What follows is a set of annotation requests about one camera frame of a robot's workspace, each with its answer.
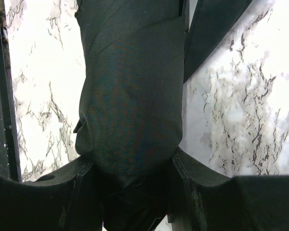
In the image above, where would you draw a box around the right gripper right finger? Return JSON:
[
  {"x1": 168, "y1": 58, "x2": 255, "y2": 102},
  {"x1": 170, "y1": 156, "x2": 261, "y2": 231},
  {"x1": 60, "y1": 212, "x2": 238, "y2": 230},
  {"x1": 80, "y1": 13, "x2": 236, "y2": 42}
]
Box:
[{"x1": 171, "y1": 149, "x2": 289, "y2": 231}]

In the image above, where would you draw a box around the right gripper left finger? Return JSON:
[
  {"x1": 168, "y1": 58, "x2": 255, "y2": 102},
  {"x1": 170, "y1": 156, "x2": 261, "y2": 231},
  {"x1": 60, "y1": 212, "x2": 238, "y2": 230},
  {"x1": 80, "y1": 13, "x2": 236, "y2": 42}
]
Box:
[{"x1": 0, "y1": 157, "x2": 94, "y2": 231}]

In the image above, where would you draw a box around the black folding umbrella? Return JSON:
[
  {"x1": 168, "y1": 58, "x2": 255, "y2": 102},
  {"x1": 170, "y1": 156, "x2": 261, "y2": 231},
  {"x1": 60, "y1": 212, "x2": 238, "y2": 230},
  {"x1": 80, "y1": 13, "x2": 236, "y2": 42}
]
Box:
[{"x1": 74, "y1": 0, "x2": 250, "y2": 231}]

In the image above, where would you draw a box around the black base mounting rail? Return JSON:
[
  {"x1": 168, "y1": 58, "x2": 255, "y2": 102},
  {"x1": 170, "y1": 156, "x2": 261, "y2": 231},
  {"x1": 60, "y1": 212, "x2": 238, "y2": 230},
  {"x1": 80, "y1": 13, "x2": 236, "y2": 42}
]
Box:
[{"x1": 0, "y1": 0, "x2": 21, "y2": 181}]

